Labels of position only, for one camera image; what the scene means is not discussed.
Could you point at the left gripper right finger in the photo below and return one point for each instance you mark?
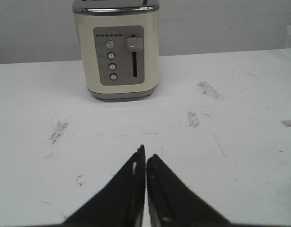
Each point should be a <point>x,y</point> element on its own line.
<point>173,204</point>

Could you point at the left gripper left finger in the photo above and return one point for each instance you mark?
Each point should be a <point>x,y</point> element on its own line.
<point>120,203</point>

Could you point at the cream two-slot toaster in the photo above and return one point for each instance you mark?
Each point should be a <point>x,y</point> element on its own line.
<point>119,46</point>

